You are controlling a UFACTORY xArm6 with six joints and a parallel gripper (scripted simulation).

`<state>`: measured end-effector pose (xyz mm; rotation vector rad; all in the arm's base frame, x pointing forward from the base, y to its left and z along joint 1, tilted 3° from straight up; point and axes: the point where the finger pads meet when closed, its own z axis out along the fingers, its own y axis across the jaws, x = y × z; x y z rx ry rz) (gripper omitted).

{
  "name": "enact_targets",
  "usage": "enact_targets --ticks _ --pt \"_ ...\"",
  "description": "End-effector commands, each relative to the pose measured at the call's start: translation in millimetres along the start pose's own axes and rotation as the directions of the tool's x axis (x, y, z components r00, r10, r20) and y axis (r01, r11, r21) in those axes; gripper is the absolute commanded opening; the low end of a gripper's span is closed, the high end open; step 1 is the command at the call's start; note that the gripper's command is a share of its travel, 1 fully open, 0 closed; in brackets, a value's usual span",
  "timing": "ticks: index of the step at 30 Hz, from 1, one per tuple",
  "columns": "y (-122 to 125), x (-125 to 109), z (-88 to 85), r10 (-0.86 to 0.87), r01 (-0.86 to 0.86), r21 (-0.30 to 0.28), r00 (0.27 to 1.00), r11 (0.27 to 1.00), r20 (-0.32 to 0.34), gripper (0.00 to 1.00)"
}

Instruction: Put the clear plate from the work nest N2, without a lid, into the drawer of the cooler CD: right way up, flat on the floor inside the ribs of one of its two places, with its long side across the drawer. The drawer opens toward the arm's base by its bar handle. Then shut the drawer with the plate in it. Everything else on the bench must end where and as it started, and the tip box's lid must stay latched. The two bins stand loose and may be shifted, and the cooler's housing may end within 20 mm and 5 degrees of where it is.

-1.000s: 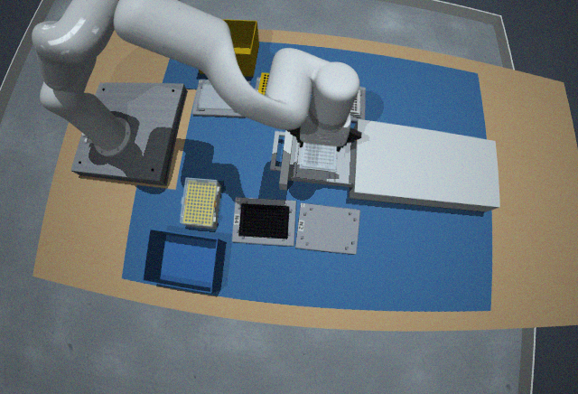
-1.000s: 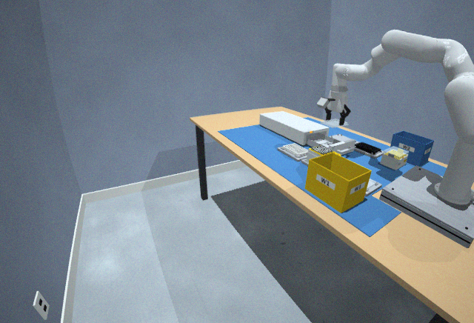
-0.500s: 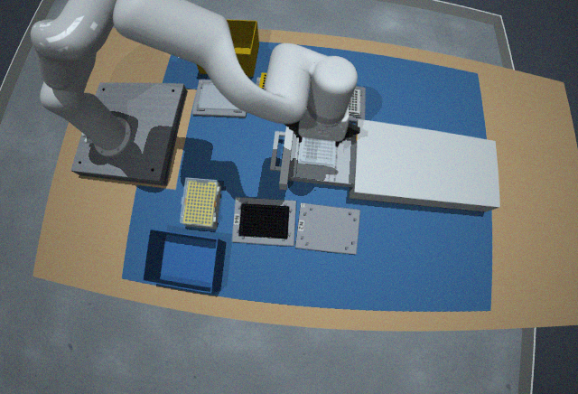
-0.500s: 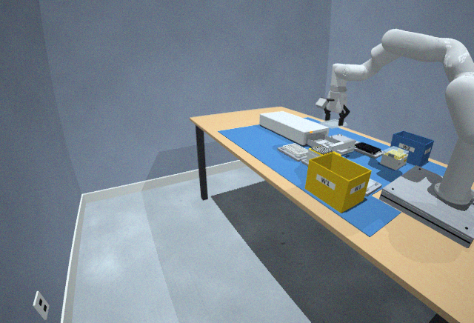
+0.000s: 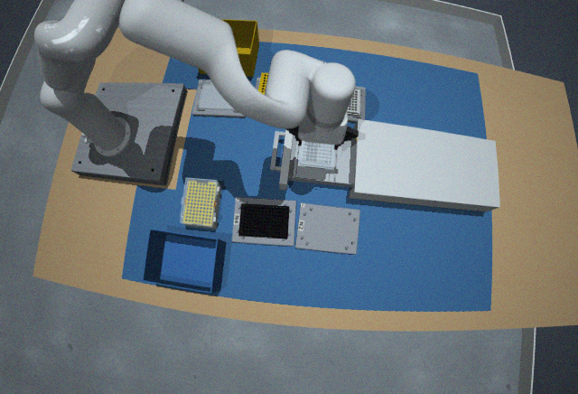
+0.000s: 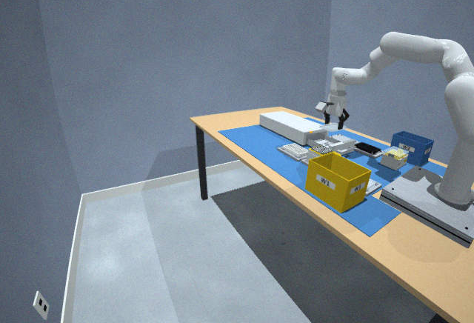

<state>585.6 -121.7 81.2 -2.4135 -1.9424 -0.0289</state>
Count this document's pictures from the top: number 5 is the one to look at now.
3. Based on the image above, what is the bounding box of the blue bench mat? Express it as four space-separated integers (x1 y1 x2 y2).
122 42 492 312

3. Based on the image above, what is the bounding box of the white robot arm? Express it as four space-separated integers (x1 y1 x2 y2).
34 0 356 156

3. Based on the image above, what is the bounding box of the blue open-top bin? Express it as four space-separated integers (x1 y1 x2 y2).
143 229 227 293

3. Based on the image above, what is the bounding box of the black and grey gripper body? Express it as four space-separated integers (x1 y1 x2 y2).
298 112 348 145

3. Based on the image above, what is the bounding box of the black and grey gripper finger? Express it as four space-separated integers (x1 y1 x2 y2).
334 127 359 150
286 127 302 146

